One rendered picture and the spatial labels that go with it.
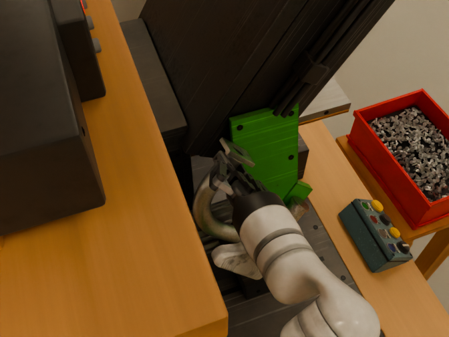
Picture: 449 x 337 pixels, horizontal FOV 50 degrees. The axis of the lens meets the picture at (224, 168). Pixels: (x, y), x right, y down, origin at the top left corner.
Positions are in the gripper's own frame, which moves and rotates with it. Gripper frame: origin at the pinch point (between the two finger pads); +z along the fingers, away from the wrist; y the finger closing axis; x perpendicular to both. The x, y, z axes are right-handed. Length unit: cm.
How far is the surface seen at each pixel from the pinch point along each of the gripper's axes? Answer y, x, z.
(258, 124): -1.2, -7.3, 2.8
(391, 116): -57, -22, 33
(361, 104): -143, -18, 128
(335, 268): -38.1, 8.7, -0.9
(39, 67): 37.9, -10.3, -28.3
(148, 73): 10.4, -0.5, 21.3
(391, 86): -157, -35, 134
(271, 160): -8.3, -3.4, 2.9
